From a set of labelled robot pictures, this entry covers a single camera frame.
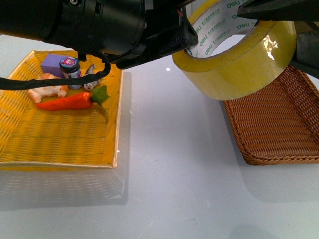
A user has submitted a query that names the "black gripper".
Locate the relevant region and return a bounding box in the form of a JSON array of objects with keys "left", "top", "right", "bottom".
[{"left": 109, "top": 0, "right": 198, "bottom": 69}]

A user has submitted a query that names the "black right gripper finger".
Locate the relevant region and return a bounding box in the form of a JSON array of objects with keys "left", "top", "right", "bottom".
[{"left": 237, "top": 0, "right": 319, "bottom": 21}]

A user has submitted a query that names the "yellow packing tape roll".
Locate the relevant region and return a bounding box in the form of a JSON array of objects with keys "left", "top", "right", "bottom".
[{"left": 172, "top": 0, "right": 297, "bottom": 101}]

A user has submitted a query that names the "brown wicker basket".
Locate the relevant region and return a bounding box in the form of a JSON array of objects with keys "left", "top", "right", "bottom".
[{"left": 223, "top": 66, "right": 319, "bottom": 166}]

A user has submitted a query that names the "yellow woven basket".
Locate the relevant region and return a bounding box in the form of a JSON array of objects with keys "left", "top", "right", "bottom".
[{"left": 0, "top": 65, "right": 123, "bottom": 171}]

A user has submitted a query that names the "small animal figurine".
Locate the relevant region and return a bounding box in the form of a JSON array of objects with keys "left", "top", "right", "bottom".
[{"left": 83, "top": 64, "right": 101, "bottom": 92}]

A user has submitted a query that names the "orange toy carrot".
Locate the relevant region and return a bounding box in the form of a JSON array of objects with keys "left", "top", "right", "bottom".
[{"left": 36, "top": 85, "right": 110, "bottom": 111}]

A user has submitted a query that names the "small dark jar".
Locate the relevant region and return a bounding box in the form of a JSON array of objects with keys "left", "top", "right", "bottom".
[{"left": 59, "top": 56, "right": 82, "bottom": 78}]

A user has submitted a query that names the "purple foam block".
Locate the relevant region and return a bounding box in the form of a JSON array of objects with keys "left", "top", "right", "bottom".
[{"left": 40, "top": 54, "right": 65, "bottom": 78}]

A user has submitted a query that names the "toy croissant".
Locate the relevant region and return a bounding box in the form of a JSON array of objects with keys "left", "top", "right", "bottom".
[{"left": 27, "top": 85, "right": 69, "bottom": 104}]

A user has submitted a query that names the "black cable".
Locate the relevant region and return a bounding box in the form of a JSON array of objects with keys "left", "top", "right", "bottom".
[{"left": 0, "top": 51, "right": 112, "bottom": 91}]

